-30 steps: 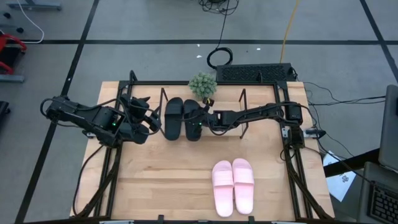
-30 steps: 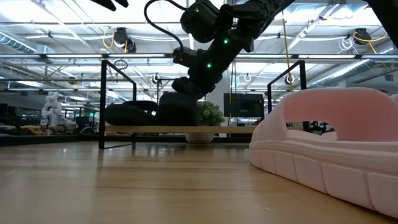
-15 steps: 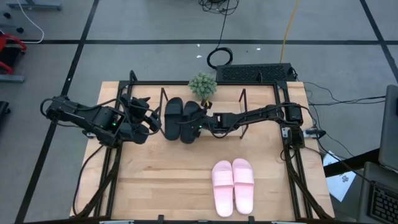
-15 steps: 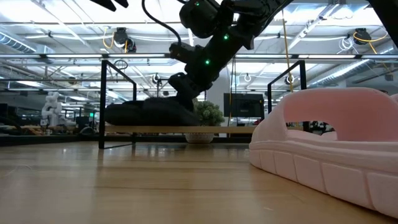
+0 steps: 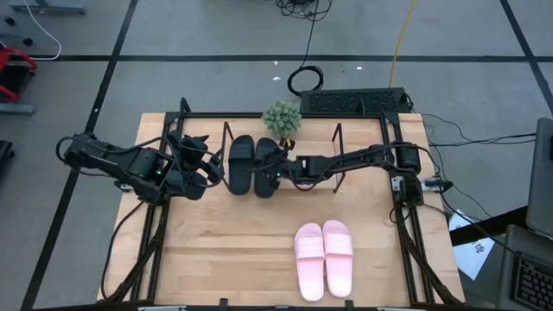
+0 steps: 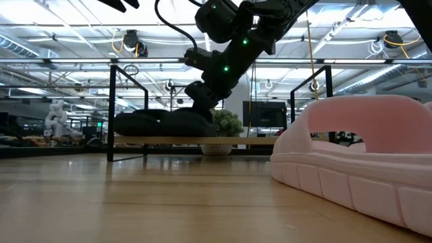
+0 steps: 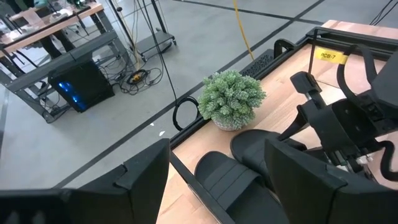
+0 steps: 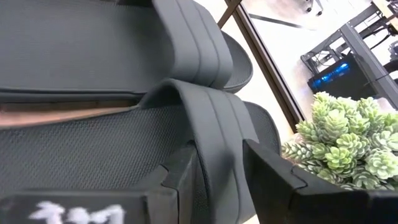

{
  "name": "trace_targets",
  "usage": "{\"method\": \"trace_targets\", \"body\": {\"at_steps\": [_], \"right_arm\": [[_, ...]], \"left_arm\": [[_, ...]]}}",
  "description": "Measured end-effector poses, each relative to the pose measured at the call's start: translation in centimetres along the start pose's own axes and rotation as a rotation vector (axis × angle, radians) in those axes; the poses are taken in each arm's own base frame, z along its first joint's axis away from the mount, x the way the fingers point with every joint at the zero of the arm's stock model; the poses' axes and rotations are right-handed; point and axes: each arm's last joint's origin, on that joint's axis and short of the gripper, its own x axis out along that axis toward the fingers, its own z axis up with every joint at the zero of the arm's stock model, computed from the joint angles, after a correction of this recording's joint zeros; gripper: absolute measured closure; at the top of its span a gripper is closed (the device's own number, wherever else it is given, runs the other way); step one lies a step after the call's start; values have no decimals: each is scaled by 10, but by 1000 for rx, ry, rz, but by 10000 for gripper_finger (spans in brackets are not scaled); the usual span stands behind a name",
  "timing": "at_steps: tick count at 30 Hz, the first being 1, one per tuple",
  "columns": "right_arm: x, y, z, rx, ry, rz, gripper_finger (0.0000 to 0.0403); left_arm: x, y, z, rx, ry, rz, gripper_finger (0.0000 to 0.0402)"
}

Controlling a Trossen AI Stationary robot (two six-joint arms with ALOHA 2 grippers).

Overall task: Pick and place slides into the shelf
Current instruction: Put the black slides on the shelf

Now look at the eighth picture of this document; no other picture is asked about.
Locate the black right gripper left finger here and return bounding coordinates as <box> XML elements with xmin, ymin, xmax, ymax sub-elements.
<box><xmin>0</xmin><ymin>141</ymin><xmax>200</xmax><ymax>224</ymax></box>

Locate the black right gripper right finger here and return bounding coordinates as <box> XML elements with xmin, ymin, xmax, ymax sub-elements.
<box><xmin>243</xmin><ymin>139</ymin><xmax>398</xmax><ymax>224</ymax></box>

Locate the black slide sandal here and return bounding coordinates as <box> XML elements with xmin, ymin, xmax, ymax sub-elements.
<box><xmin>0</xmin><ymin>0</ymin><xmax>254</xmax><ymax>103</ymax></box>
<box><xmin>0</xmin><ymin>78</ymin><xmax>282</xmax><ymax>224</ymax></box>

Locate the green succulent in pot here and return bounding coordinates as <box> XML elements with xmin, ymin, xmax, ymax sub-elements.
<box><xmin>279</xmin><ymin>91</ymin><xmax>398</xmax><ymax>191</ymax></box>

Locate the computer with blue light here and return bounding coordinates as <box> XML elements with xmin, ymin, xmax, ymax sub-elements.
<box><xmin>307</xmin><ymin>52</ymin><xmax>377</xmax><ymax>101</ymax></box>

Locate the black workstation frame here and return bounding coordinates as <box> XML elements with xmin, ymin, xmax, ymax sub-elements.
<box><xmin>300</xmin><ymin>2</ymin><xmax>398</xmax><ymax>110</ymax></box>

